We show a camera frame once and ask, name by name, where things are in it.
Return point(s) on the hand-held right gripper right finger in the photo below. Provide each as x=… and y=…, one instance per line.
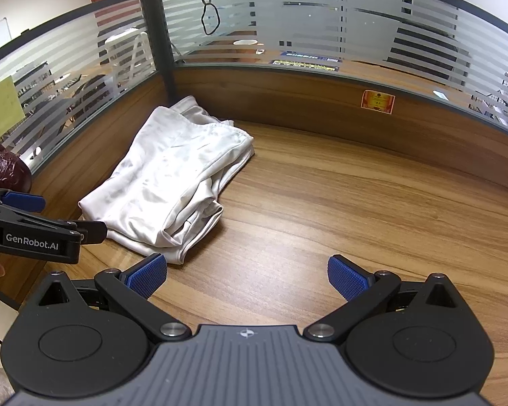
x=345, y=277

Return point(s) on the black partition post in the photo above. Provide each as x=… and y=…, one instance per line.
x=156, y=38

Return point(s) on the dark red bag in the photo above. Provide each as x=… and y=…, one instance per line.
x=4, y=169

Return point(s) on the blue yellow desk mat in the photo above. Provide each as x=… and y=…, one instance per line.
x=307, y=62

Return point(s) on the white satin shirt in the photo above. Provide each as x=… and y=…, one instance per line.
x=165, y=177

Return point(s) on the red yellow sticker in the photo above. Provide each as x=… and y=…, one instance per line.
x=378, y=101

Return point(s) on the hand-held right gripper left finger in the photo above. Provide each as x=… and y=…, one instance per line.
x=146, y=277

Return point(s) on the yellow paper note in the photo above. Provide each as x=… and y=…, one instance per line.
x=0, y=108

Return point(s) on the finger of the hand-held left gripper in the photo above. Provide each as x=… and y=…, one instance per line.
x=23, y=201
x=93, y=232

